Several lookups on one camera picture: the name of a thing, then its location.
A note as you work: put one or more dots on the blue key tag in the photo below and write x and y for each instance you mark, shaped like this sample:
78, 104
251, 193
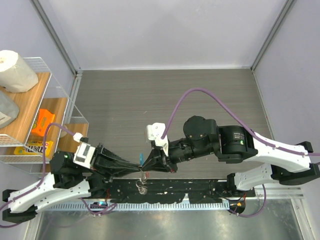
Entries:
141, 159

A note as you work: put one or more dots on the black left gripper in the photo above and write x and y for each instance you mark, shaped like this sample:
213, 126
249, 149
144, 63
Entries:
109, 164

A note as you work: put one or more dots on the white paper towel roll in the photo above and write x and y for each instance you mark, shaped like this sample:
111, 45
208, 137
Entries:
16, 76

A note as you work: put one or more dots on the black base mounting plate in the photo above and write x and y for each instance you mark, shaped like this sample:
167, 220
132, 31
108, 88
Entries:
170, 191

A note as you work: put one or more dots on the yellow m&m's bag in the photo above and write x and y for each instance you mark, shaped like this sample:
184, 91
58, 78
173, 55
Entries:
34, 148

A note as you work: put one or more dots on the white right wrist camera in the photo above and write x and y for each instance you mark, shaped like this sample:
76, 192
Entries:
154, 133

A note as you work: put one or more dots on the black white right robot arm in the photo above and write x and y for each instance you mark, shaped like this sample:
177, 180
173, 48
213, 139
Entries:
281, 163

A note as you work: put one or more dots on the slotted white cable duct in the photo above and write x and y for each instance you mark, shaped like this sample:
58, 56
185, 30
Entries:
182, 206

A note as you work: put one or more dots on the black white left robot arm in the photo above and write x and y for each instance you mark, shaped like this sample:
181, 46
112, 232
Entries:
73, 175

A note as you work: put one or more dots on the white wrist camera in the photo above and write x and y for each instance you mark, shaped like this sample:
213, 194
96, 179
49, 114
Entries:
84, 152
154, 133

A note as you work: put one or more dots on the orange candy box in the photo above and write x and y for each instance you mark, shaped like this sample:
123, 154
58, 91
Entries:
41, 122

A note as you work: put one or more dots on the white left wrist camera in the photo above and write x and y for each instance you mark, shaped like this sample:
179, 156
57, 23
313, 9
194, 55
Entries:
84, 152

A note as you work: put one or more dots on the white wire wooden shelf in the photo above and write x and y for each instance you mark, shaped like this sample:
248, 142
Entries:
49, 94

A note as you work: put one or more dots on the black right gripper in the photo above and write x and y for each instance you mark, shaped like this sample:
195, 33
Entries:
158, 161

